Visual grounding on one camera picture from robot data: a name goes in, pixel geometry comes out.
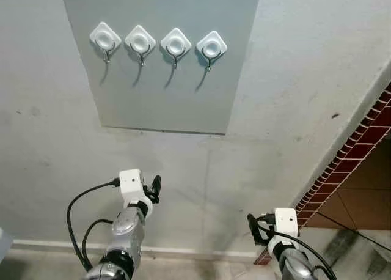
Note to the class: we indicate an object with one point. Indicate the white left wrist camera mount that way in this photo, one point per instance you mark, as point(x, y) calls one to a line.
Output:
point(130, 183)

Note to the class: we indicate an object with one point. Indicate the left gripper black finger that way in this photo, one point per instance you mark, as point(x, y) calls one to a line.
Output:
point(147, 183)
point(157, 183)

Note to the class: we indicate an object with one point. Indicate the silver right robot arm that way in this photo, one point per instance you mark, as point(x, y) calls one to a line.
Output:
point(295, 265)

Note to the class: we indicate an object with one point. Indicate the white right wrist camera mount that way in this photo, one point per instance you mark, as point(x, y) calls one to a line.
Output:
point(286, 222)

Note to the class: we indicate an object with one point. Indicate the grey wall board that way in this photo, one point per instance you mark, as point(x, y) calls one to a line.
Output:
point(165, 96)

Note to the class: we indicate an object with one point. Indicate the white adhesive wall hook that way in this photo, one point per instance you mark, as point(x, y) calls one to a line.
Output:
point(140, 41)
point(176, 44)
point(211, 46)
point(105, 38)

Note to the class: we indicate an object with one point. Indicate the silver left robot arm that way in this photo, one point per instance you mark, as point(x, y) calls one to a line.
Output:
point(125, 231)

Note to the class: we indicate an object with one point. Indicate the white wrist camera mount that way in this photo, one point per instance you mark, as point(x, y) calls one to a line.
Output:
point(286, 222)
point(130, 183)

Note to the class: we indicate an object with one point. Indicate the red brick tile border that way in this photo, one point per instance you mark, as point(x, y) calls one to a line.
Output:
point(366, 133)

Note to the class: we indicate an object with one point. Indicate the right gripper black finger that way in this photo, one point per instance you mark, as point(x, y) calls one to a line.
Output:
point(252, 226)

